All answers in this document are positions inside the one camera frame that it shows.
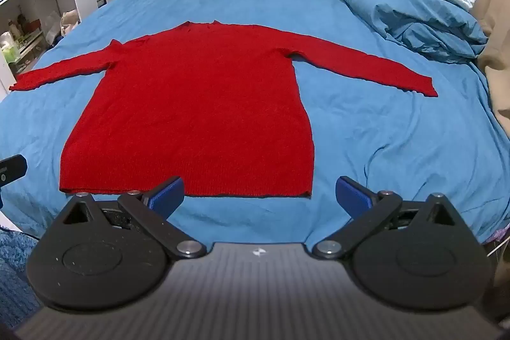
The blue duvet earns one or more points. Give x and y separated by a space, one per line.
378 1

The white plastic bag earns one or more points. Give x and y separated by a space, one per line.
68 21

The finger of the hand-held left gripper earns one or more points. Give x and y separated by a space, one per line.
14 169

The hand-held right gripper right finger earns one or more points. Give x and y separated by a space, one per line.
352 196

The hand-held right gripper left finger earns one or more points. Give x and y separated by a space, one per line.
167 196

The red knit sweater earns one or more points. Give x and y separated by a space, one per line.
191 105

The blue shaggy rug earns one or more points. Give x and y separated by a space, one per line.
14 272

